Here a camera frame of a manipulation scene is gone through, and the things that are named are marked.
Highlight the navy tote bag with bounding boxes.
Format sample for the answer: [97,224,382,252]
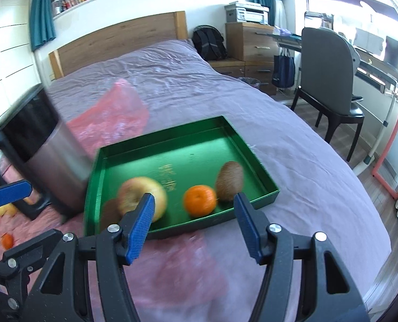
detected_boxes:
[272,47,296,89]

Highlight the pink plastic sheet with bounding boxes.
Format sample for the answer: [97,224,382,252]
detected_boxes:
[0,79,228,309]

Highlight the grey black chair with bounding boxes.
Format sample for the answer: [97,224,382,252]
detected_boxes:
[291,28,365,161]

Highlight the steel black kettle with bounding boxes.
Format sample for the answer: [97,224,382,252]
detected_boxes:
[0,84,92,219]

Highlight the white printer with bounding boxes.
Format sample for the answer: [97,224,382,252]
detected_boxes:
[224,1,269,25]

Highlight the low wooden nightstand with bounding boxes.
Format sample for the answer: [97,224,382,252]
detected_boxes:
[208,58,277,96]

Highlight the wooden headboard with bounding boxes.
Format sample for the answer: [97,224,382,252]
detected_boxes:
[49,11,188,79]

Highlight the small orange tangerine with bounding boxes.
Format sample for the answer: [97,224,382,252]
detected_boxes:
[1,233,14,250]

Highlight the yellow banana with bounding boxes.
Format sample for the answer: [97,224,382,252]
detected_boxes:
[0,203,18,217]

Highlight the wooden drawer cabinet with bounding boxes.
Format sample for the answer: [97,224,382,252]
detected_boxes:
[225,22,280,62]

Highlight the tangerine with stem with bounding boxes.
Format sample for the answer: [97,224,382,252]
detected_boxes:
[183,185,217,217]

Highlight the large green-red apple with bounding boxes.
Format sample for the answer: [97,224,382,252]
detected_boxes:
[117,176,169,223]

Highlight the white desk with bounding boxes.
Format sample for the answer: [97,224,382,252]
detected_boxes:
[270,33,398,176]

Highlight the teal curtain left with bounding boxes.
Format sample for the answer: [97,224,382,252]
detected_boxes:
[29,0,56,52]

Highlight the brown kiwi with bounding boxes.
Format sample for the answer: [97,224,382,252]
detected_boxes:
[215,161,244,201]
[99,199,121,232]

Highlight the black backpack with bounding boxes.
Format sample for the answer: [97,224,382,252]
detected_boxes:
[192,25,227,61]

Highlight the green tray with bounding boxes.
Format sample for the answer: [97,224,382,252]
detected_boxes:
[83,116,280,240]

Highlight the grey bed cover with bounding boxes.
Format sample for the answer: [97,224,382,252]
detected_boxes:
[0,38,393,322]

